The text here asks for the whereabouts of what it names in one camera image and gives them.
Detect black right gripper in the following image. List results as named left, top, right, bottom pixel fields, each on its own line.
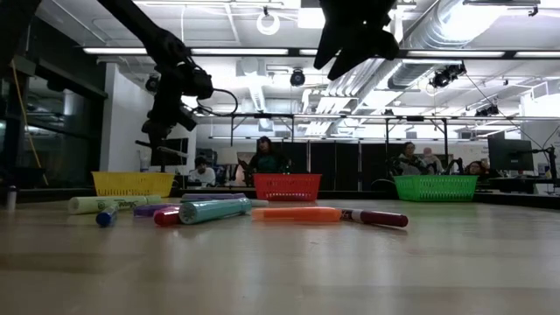
left=313, top=0, right=400, bottom=81

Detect purple highlighter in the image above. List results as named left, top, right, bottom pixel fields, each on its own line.
left=180, top=192, right=248, bottom=203
left=132, top=202, right=183, bottom=218

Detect pale green highlighter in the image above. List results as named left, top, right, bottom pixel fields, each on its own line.
left=66, top=194, right=163, bottom=215

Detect orange highlighter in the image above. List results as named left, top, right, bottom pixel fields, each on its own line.
left=251, top=206, right=343, bottom=223

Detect maroon capped white marker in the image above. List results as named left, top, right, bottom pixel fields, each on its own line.
left=339, top=207, right=410, bottom=228

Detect black monitor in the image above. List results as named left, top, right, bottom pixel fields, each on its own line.
left=150, top=136, right=190, bottom=174
left=486, top=137, right=536, bottom=172

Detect yellow plastic basket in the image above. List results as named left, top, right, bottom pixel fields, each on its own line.
left=91, top=171, right=176, bottom=198

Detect magenta capped marker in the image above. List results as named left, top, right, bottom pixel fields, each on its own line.
left=152, top=206, right=183, bottom=228

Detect black ceiling spotlight cluster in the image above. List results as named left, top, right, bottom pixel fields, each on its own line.
left=429, top=62, right=467, bottom=89

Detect teal highlighter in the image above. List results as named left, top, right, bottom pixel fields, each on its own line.
left=178, top=197, right=253, bottom=226

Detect thin blue marker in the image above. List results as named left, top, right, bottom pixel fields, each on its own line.
left=94, top=205, right=118, bottom=228

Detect black partition panels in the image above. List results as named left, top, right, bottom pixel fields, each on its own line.
left=255, top=139, right=412, bottom=192

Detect yellow pole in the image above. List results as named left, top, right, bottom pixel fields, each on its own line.
left=9, top=59, right=50, bottom=186

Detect red plastic basket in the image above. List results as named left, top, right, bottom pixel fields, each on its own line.
left=253, top=172, right=322, bottom=202

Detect white bottle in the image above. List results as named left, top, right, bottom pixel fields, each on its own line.
left=4, top=185, right=18, bottom=211

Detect green plastic basket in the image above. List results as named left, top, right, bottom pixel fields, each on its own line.
left=393, top=174, right=480, bottom=203

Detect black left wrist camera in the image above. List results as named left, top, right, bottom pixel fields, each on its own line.
left=174, top=108, right=198, bottom=132

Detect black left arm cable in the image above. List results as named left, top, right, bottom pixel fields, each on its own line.
left=192, top=65, right=240, bottom=118

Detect black table frame rail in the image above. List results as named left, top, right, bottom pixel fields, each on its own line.
left=0, top=185, right=560, bottom=207

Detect white ring light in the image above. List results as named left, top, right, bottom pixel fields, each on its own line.
left=255, top=11, right=282, bottom=37

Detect black workstation frame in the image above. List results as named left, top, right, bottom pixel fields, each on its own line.
left=227, top=111, right=452, bottom=176

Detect lit overhead frame crossbar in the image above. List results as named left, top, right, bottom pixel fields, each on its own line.
left=81, top=45, right=560, bottom=60

